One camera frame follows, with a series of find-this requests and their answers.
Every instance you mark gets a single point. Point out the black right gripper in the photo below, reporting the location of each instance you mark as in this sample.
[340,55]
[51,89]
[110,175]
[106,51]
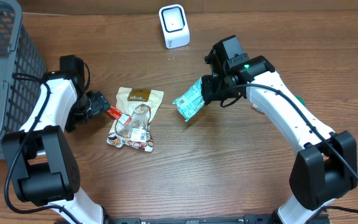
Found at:
[208,90]

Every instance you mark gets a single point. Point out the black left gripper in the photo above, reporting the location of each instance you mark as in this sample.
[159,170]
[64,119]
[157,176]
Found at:
[101,104]

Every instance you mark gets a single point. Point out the red snack packet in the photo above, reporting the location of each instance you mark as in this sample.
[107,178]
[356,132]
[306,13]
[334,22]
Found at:
[119,116]

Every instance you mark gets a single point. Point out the white snack bag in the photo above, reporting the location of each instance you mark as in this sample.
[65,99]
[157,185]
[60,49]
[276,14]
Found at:
[141,105]

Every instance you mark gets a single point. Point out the teal snack pouch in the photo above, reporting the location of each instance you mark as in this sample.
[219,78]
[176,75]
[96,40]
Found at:
[190,102]

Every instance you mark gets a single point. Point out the small orange box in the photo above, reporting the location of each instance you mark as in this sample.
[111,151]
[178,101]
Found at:
[256,108]

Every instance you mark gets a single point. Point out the green lidded jar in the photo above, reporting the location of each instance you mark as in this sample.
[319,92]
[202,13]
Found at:
[300,100]

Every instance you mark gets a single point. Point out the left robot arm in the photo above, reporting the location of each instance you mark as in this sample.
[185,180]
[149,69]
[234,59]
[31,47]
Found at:
[43,172]

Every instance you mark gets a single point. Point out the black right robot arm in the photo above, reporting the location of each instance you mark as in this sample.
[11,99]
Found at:
[325,165]

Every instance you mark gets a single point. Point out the white barcode scanner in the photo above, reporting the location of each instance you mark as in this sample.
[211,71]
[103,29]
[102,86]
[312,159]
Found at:
[174,26]

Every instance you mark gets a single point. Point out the grey plastic mesh basket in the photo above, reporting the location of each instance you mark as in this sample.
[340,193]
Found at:
[18,54]

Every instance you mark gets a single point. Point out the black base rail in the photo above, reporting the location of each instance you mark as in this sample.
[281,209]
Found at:
[247,219]

